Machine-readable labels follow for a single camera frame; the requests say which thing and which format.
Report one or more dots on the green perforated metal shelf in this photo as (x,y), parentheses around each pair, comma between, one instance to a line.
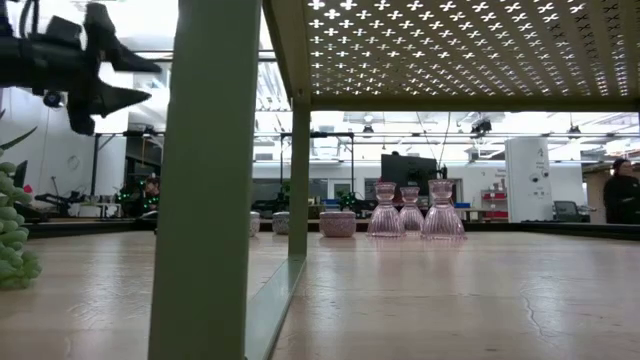
(210,175)

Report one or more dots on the black aluminium table frame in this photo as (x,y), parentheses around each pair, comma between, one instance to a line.
(550,228)

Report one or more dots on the black office chair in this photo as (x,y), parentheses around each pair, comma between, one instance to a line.
(567,210)

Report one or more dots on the person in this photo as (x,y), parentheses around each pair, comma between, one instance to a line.
(622,195)

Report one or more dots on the black round ceiling camera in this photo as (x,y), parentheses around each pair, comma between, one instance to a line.
(52,98)

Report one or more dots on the black computer monitor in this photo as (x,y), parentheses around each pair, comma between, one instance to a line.
(407,170)

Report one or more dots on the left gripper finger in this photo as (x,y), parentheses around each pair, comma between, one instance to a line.
(125,60)
(117,100)

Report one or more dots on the potted green succulent plant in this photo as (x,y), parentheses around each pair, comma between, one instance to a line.
(12,240)

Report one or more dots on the pink ribbed glass candle holder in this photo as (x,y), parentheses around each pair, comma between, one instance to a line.
(442,217)
(411,215)
(385,217)

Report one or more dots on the white cylindrical pillar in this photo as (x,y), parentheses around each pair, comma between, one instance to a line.
(527,175)

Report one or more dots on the small white table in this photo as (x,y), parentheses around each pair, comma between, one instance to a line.
(100,206)

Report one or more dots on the red storage shelf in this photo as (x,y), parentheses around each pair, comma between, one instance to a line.
(495,202)

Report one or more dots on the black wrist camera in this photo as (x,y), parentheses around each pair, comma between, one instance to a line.
(62,27)

